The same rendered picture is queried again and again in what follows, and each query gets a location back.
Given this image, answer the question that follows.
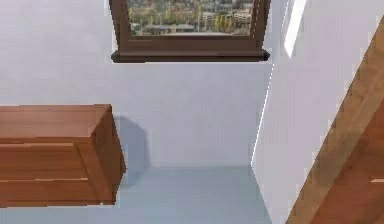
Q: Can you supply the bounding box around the dark brown framed window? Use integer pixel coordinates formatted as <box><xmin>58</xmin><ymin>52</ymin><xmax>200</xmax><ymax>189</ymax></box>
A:
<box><xmin>108</xmin><ymin>0</ymin><xmax>272</xmax><ymax>64</ymax></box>

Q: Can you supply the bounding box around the brown wooden chest of drawers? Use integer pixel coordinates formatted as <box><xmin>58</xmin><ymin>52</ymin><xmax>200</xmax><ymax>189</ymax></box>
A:
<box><xmin>0</xmin><ymin>103</ymin><xmax>127</xmax><ymax>209</ymax></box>

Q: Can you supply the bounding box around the brown wooden room door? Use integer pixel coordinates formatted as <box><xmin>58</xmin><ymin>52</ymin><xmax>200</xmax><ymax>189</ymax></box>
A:
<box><xmin>285</xmin><ymin>16</ymin><xmax>384</xmax><ymax>224</ymax></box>

